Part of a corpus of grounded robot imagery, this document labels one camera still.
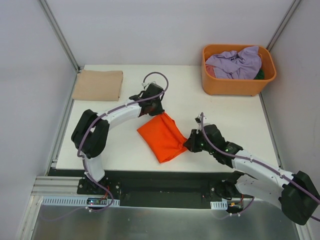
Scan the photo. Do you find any orange plastic basket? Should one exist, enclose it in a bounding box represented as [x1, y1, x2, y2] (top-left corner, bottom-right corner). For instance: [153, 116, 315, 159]
[201, 44, 277, 96]

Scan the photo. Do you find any lilac t shirt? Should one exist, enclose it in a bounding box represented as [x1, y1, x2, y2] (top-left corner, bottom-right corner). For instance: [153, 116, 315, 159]
[205, 46, 262, 80]

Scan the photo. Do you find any dark green garment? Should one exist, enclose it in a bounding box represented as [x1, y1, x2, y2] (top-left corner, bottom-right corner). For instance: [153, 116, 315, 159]
[254, 68, 265, 80]

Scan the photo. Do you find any orange t shirt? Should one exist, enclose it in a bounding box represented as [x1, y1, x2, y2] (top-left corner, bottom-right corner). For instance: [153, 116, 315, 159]
[137, 112, 187, 164]

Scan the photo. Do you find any pink garment in basket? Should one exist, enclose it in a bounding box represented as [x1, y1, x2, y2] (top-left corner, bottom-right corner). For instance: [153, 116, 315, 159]
[205, 64, 216, 78]

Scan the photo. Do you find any aluminium frame rail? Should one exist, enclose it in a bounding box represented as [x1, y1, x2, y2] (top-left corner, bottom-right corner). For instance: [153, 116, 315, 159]
[31, 175, 83, 197]

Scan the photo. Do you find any right aluminium corner post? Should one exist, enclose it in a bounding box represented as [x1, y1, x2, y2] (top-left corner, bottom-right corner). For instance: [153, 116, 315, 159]
[266, 0, 303, 52]

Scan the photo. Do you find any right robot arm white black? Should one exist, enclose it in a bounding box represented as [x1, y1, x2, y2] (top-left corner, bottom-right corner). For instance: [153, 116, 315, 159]
[183, 124, 320, 226]

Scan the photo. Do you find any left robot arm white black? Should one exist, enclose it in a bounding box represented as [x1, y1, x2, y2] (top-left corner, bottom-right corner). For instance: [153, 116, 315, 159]
[71, 83, 164, 195]

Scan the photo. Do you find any aluminium corner post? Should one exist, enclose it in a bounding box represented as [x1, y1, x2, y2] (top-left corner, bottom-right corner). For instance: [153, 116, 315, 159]
[37, 0, 82, 73]
[266, 0, 303, 52]

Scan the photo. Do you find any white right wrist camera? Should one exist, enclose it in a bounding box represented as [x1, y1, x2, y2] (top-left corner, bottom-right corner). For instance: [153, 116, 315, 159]
[195, 112, 208, 126]

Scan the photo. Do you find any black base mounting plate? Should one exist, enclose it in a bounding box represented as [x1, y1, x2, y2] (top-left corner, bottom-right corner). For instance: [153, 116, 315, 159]
[77, 170, 241, 209]

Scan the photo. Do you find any folded beige t shirt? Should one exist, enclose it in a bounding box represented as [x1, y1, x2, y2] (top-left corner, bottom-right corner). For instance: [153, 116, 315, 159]
[72, 70, 123, 102]

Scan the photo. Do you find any left aluminium corner post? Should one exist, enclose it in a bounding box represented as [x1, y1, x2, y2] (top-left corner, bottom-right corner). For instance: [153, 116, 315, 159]
[37, 0, 82, 73]

